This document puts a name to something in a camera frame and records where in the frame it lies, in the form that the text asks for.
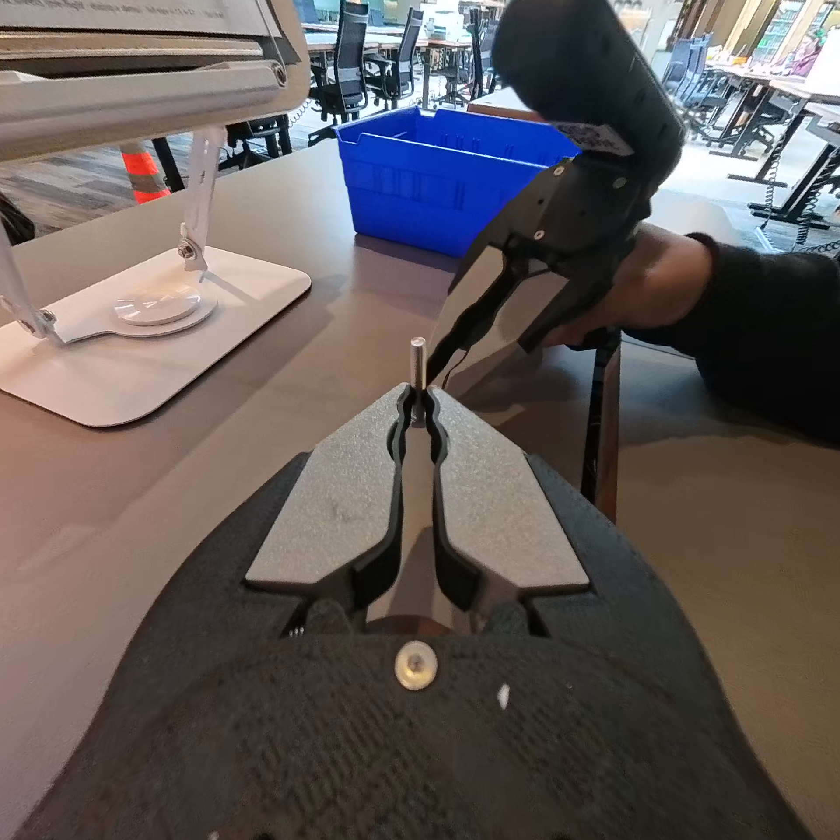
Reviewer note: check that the dark ribbed object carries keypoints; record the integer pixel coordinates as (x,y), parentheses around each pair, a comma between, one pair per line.
(13,223)

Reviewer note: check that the white adjustable stand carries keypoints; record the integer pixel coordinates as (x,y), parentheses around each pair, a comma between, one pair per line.
(197,302)

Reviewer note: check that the silver hex bolt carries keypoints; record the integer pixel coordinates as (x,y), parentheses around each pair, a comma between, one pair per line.
(418,374)

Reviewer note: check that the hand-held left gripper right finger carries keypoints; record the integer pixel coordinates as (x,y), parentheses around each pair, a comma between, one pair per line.
(505,518)

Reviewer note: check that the blue plastic bin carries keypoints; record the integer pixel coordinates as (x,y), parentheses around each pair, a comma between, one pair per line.
(420,190)

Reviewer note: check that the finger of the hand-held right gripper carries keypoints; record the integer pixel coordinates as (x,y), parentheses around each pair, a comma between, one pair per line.
(476,275)
(505,328)

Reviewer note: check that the black office chair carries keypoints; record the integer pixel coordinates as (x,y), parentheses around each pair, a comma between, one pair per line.
(348,59)
(407,46)

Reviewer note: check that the orange traffic cone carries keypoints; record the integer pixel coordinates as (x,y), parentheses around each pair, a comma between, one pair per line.
(145,177)

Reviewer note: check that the row of office desks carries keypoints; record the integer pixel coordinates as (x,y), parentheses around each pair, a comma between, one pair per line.
(787,105)

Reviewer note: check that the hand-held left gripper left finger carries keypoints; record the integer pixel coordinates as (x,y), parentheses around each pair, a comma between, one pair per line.
(334,512)

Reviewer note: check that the person's right hand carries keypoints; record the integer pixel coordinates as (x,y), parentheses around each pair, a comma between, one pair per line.
(663,282)

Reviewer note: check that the grey flat panel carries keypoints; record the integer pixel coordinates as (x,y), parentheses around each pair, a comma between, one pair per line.
(131,13)

